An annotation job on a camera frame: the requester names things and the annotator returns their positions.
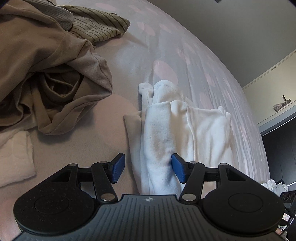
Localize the dark wardrobe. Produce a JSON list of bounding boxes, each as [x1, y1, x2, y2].
[[261, 113, 295, 185]]

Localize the grey ribbed knit garment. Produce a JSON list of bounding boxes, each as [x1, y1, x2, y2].
[[26, 0, 74, 31]]

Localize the grey pink-dotted bed cover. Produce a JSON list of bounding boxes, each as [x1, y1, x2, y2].
[[1, 1, 270, 240]]

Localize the white textured towel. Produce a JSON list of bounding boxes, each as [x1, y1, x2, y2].
[[1, 131, 36, 187]]

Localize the white garment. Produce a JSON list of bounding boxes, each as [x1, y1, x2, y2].
[[124, 80, 235, 195]]

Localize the olive striped garment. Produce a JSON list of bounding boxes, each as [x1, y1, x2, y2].
[[62, 6, 130, 45]]

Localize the tan brown garment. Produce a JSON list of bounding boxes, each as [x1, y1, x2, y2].
[[1, 1, 112, 135]]

